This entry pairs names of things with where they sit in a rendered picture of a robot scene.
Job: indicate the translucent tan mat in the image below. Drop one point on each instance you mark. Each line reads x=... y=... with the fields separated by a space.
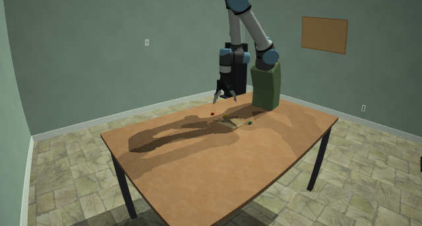
x=231 y=122

